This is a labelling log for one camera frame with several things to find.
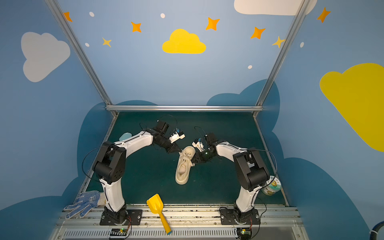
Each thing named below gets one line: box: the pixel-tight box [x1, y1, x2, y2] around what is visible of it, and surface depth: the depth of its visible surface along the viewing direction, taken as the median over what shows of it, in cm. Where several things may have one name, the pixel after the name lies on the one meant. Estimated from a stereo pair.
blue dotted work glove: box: [63, 190, 101, 220], surface depth 78 cm
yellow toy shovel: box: [146, 193, 172, 235], surface depth 80 cm
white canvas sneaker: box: [175, 146, 196, 185], surface depth 89 cm
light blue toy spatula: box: [119, 132, 133, 142], surface depth 109 cm
